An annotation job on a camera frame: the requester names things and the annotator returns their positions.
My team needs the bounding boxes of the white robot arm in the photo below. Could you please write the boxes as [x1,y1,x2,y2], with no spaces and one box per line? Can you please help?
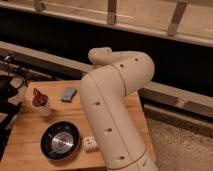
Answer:
[79,47,158,171]

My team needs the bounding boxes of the wooden rail with brackets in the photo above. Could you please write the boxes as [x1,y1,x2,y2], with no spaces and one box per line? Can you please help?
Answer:
[0,0,213,48]

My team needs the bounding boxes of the black cables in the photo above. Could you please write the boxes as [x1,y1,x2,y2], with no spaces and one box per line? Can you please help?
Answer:
[0,53,38,88]

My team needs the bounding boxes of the black metal bowl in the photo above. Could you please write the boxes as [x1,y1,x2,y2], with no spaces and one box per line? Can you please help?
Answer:
[40,121,80,160]

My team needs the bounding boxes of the white cup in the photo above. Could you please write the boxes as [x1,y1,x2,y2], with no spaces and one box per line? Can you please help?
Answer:
[31,95,52,117]

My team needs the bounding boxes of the red object in cup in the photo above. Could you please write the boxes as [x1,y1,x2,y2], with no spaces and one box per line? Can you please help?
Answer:
[33,88,47,105]

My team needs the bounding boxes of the black equipment at left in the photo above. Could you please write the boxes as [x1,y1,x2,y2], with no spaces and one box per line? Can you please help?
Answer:
[0,75,22,160]

